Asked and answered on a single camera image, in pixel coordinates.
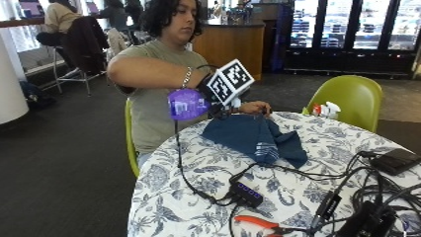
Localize dark blue striped towel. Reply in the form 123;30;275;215
200;113;309;170

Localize white cube with black markers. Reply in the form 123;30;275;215
206;58;257;107

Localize white bottle with red label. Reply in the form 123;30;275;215
311;103;324;118

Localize the person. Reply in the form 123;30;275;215
106;0;273;170

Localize white spray bottle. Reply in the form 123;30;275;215
324;101;343;120

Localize green plastic chair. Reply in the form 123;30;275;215
300;74;384;134
124;98;143;179

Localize wooden counter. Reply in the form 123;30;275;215
191;19;267;82

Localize blue floral white tablecloth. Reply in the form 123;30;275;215
127;111;421;237

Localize black hub with blue ports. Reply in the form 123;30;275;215
229;181;264;208

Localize glass door refrigerators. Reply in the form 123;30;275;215
280;0;421;78

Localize black adapter block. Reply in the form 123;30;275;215
309;191;344;230

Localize flat black box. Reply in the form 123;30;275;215
368;147;421;177

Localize metal bar stool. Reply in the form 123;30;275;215
52;44;110;97

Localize dark jacket on stool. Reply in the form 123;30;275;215
60;15;111;76

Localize large black device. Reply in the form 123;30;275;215
336;200;399;237

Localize dark backpack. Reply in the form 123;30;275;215
19;80;58;111

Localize white round column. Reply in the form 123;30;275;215
0;32;31;125

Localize wooden bar ledge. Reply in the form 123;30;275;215
0;17;48;29

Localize silver chain bracelet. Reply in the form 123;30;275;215
180;66;194;90

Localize black glove cable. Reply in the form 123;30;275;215
174;118;235;207

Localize orange handled pliers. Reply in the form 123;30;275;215
233;214;304;237

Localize bundle of black cables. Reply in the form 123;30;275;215
228;149;421;237

